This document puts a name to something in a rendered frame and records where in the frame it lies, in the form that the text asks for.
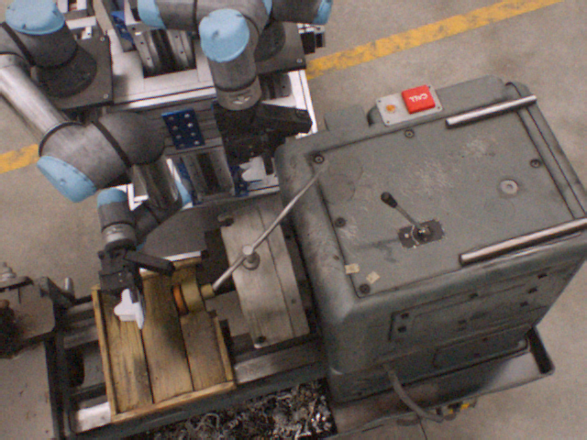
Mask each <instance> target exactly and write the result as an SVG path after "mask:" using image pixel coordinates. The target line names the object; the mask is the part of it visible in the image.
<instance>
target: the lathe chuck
mask: <svg viewBox="0 0 587 440"><path fill-rule="evenodd" d="M218 218H219V223H220V221H224V220H225V219H226V218H230V219H231V218H233V221H234V224H232V225H231V226H230V227H226V226H225V225H223V227H221V228H220V230H221V234H222V237H223V243H224V247H225V251H226V253H227V261H228V265H230V266H231V265H232V264H233V263H234V262H235V261H236V260H237V259H238V258H239V257H240V256H241V255H243V250H241V249H243V247H244V246H246V245H252V244H253V243H254V242H256V241H257V239H258V238H259V237H260V235H261V234H262V233H263V232H264V228H263V224H262V221H261V218H260V211H259V208H258V206H257V205H252V206H249V207H245V208H240V209H238V210H234V211H231V212H226V213H224V214H221V215H220V216H219V217H218ZM253 251H254V253H256V255H257V256H258V257H259V263H258V265H257V266H256V268H253V269H248V268H246V266H245V265H244V263H241V264H240V265H239V266H238V268H237V269H236V270H235V271H234V272H233V273H232V276H233V279H234V283H235V286H236V290H237V293H238V299H239V303H240V307H241V310H243V313H244V316H245V319H246V323H247V326H248V329H249V334H250V337H251V339H252V340H253V339H258V337H259V336H263V337H265V336H266V338H267V340H266V341H265V342H263V343H257V344H254V343H253V344H254V347H255V348H262V347H266V346H271V344H274V343H278V342H281V341H284V340H288V339H291V338H294V337H295V336H294V332H293V329H292V325H291V322H290V317H289V314H288V311H287V306H286V302H285V300H284V296H283V292H282V289H281V286H280V283H279V279H278V275H277V272H276V268H275V265H274V261H273V258H272V254H271V248H270V245H268V241H267V237H266V238H265V239H264V241H263V242H262V243H261V244H260V245H259V246H258V247H257V248H256V249H254V250H253Z"/></svg>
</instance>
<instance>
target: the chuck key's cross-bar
mask: <svg viewBox="0 0 587 440"><path fill-rule="evenodd" d="M329 165H330V163H329V162H328V161H327V160H326V161H325V163H324V164H323V165H322V166H320V167H319V168H318V170H317V171H316V172H315V174H314V175H313V176H312V178H311V179H310V180H309V181H307V182H306V183H305V185H304V187H303V188H302V189H301V190H300V191H299V193H298V194H297V195H295V196H294V197H293V199H292V200H291V201H290V202H289V203H288V204H287V206H286V207H285V208H284V209H283V210H282V211H280V214H279V215H278V216H277V217H276V218H275V219H274V221H273V222H272V223H271V224H270V225H268V228H267V229H266V230H265V231H264V232H263V233H262V234H261V235H260V237H259V238H258V239H257V241H256V242H254V243H253V244H252V245H251V246H252V247H253V250H254V249H256V248H257V247H258V246H259V245H260V244H261V243H262V242H263V241H264V239H265V238H266V237H267V236H269V235H270V234H271V232H272V231H273V230H274V229H275V228H276V226H277V225H278V224H279V223H280V222H281V221H282V220H283V219H284V217H285V216H287V215H288V213H289V211H290V210H291V209H292V208H293V207H294V206H295V205H296V204H297V203H298V202H299V201H300V199H301V198H302V196H303V195H304V194H305V193H306V192H307V190H309V189H310V188H311V187H312V185H313V184H314V183H315V181H316V180H317V179H318V178H319V177H320V175H322V174H323V172H324V171H325V170H326V169H327V167H328V166H329ZM246 259H247V257H245V256H244V255H241V256H240V257H239V258H238V259H237V260H236V261H235V262H234V263H233V264H232V265H231V266H230V268H228V269H227V270H226V271H225V272H224V273H223V275H222V276H221V277H220V278H219V279H218V280H217V281H216V282H215V283H214V284H213V285H212V286H211V288H212V289H213V290H214V291H215V290H217V289H218V288H219V287H220V285H221V284H222V283H223V282H224V281H225V279H226V278H227V277H228V276H230V275H231V274H232V273H233V272H234V271H235V270H236V269H237V268H238V266H239V265H240V264H241V263H243V262H244V261H245V260H246Z"/></svg>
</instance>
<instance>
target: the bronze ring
mask: <svg viewBox="0 0 587 440"><path fill-rule="evenodd" d="M213 284H214V282H213V281H210V282H208V283H203V284H199V281H198V278H197V275H196V273H195V274H194V275H193V276H189V277H186V278H183V279H182V283H180V282H176V283H174V284H173V285H171V295H172V301H173V304H174V308H175V310H176V312H177V313H178V314H179V315H186V314H188V313H192V314H197V313H200V312H202V311H206V312H207V310H206V305H205V300H207V299H210V298H214V297H217V296H218V294H217V290H215V291H214V290H213V289H212V288H211V286H212V285H213Z"/></svg>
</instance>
